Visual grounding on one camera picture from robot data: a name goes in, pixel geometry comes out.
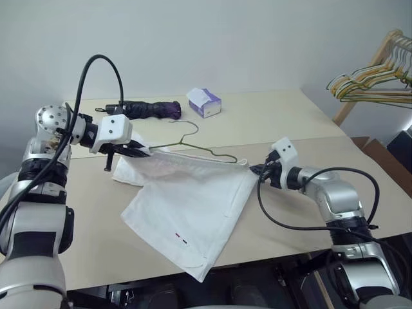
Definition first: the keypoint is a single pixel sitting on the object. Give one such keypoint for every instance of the bundle of coloured hangers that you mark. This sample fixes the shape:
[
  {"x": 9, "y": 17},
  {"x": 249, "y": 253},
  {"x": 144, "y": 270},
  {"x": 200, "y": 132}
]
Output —
[{"x": 354, "y": 80}]

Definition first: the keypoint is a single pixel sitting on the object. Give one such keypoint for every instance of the brown cardboard sheet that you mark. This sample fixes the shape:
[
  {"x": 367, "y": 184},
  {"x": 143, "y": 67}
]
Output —
[{"x": 380, "y": 161}]

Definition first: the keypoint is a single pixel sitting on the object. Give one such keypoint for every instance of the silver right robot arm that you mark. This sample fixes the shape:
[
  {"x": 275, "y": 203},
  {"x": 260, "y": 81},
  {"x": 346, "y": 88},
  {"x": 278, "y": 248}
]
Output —
[{"x": 338, "y": 193}]

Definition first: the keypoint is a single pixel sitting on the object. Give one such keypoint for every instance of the black box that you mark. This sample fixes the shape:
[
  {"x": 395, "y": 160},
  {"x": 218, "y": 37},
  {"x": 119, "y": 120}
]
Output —
[{"x": 400, "y": 143}]

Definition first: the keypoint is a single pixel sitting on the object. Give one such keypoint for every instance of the white cloth garment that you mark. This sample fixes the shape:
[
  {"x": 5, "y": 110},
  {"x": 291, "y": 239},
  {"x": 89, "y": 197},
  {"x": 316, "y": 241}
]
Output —
[{"x": 186, "y": 199}]

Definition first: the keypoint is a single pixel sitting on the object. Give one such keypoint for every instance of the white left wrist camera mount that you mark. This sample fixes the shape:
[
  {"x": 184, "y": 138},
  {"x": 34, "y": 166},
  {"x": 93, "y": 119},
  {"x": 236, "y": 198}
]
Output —
[{"x": 116, "y": 128}]

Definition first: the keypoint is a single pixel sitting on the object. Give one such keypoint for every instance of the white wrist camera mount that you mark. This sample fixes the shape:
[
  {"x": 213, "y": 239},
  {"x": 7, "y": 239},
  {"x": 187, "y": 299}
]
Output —
[
  {"x": 116, "y": 128},
  {"x": 286, "y": 149}
]

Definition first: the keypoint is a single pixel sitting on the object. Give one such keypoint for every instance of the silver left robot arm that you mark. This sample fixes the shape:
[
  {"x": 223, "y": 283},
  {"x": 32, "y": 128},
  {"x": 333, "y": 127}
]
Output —
[{"x": 32, "y": 225}]

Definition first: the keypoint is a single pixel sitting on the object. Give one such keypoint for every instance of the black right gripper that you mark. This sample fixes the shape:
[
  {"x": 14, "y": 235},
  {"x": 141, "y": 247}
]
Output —
[{"x": 273, "y": 174}]

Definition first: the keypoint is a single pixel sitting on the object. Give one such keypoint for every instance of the dark rounded shape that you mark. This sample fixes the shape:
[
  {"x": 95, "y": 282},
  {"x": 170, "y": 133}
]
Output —
[
  {"x": 248, "y": 294},
  {"x": 170, "y": 297}
]

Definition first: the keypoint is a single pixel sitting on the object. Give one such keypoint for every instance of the black purple folded umbrella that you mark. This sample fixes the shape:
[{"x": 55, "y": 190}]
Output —
[{"x": 154, "y": 109}]

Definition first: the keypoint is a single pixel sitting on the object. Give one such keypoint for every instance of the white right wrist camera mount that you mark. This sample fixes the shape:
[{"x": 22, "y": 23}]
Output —
[{"x": 286, "y": 149}]

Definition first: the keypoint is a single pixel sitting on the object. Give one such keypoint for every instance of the purple white tissue box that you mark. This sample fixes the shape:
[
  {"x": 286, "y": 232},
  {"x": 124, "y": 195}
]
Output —
[{"x": 209, "y": 104}]

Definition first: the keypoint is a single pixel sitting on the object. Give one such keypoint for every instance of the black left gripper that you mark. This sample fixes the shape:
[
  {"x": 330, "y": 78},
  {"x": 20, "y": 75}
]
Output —
[{"x": 108, "y": 159}]

